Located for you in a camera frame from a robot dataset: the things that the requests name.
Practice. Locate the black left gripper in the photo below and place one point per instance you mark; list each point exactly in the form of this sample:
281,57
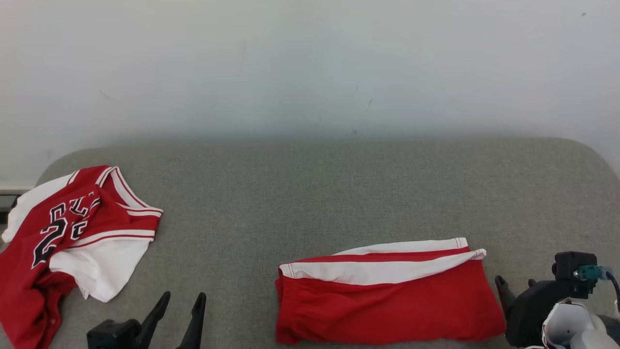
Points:
114,335

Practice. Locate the red white Bulls jersey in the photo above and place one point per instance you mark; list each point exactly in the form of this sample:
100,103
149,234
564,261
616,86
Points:
101,261

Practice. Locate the dark wall baseboard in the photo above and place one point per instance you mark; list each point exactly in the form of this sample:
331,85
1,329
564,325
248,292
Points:
7,201

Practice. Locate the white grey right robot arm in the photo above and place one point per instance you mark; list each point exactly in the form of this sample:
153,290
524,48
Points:
566,325

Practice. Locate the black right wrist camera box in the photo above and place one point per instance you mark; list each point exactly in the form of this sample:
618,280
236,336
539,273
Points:
566,266

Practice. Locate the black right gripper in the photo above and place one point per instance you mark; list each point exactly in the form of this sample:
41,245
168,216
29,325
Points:
530,310

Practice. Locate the red Bulls shorts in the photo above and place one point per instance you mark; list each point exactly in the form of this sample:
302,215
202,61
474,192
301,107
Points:
387,310

